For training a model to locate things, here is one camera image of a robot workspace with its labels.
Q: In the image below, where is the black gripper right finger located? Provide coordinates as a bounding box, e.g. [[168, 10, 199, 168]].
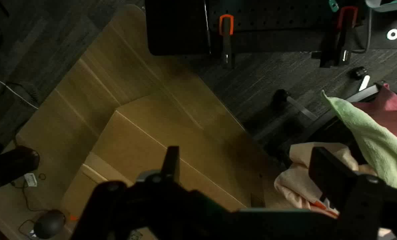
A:
[[309, 147, 361, 210]]

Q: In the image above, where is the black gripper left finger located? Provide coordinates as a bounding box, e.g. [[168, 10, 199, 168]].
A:
[[161, 146, 180, 179]]

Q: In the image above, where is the light green towel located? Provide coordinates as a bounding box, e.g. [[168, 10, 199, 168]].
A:
[[321, 92, 397, 190]]

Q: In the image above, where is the pink towel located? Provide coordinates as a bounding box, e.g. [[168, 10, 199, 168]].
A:
[[357, 84, 397, 138]]

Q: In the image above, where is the large cardboard box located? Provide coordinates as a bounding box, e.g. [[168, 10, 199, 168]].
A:
[[18, 6, 285, 214]]

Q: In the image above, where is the black red clamp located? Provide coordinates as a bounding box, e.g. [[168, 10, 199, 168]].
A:
[[320, 6, 359, 68]]

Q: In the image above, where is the black orange clamp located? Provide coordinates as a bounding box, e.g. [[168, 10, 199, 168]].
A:
[[219, 14, 235, 68]]

